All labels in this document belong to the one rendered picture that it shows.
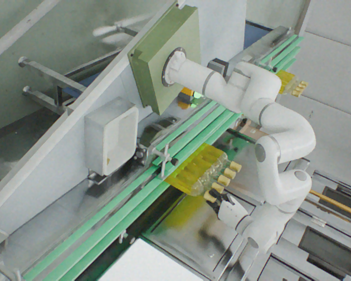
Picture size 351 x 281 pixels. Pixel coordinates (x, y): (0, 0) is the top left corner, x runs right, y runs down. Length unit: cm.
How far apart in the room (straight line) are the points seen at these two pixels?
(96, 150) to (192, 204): 53
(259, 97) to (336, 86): 636
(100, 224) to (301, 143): 68
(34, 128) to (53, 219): 82
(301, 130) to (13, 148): 132
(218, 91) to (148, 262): 65
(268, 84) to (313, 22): 613
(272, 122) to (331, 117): 668
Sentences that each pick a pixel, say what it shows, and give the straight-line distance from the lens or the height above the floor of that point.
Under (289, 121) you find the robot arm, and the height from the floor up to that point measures 133.
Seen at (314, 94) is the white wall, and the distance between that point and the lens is 764.
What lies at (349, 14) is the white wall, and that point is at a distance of 711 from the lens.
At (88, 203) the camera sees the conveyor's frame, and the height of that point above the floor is 84.
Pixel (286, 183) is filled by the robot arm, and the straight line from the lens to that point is 105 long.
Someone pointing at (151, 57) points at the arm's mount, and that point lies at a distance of 123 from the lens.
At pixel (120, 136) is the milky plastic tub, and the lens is 138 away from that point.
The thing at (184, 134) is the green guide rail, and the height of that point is 93.
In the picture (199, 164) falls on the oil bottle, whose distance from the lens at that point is 153.
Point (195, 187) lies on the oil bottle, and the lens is 144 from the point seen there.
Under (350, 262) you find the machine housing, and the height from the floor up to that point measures 171.
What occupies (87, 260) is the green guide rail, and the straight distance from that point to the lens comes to 127.
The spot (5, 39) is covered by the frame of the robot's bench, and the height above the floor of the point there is 19.
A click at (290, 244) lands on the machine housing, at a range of 164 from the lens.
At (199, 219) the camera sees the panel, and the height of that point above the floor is 113.
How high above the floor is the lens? 145
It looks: 21 degrees down
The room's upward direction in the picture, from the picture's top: 117 degrees clockwise
